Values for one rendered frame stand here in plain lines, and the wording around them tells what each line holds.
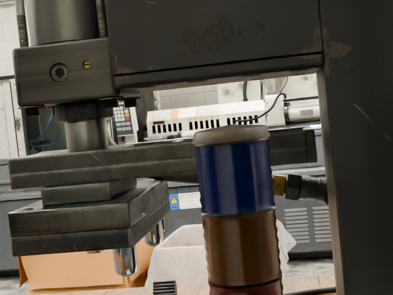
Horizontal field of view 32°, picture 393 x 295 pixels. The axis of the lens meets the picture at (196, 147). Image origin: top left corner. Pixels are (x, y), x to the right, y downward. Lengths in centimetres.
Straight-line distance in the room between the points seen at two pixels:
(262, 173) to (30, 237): 28
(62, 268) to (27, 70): 244
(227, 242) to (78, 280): 266
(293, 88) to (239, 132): 531
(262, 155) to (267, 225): 3
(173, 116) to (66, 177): 488
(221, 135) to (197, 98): 675
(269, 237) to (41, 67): 31
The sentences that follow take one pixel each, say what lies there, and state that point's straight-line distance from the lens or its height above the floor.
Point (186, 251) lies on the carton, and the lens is 288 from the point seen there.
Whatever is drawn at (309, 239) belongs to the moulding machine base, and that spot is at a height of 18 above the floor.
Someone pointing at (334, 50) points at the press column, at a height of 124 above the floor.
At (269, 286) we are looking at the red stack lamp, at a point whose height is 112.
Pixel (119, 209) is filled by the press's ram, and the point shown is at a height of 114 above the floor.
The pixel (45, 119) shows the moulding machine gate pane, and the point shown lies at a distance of 547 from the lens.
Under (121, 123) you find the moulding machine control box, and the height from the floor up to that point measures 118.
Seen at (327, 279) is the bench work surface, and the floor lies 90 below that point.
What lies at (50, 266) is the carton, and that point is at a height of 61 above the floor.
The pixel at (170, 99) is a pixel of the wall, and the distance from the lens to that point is 719.
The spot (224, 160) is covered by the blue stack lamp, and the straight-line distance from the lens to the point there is 32.
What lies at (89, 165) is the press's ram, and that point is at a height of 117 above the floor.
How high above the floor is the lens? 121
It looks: 3 degrees down
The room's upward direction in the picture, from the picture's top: 6 degrees counter-clockwise
